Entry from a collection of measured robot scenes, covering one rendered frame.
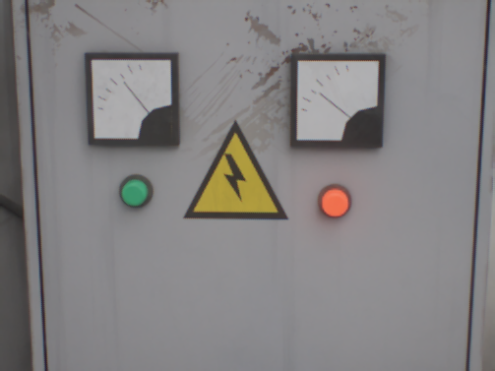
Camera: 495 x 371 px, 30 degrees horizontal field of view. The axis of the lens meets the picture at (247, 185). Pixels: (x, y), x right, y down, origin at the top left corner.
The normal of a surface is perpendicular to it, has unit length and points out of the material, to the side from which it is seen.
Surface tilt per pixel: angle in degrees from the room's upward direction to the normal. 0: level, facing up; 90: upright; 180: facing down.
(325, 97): 90
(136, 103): 90
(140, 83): 90
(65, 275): 90
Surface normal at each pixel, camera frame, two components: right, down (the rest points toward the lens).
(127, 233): -0.04, 0.23
